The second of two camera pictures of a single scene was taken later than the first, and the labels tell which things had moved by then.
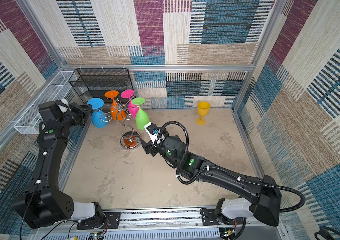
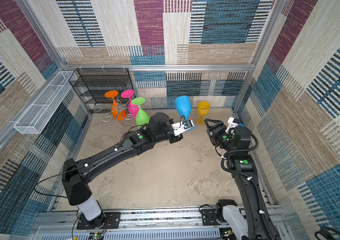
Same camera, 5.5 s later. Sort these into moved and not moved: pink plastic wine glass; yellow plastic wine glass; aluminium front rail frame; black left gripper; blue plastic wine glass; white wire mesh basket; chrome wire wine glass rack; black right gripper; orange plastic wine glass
Moved: black right gripper; black left gripper; blue plastic wine glass
Not moved: orange plastic wine glass; aluminium front rail frame; yellow plastic wine glass; white wire mesh basket; pink plastic wine glass; chrome wire wine glass rack
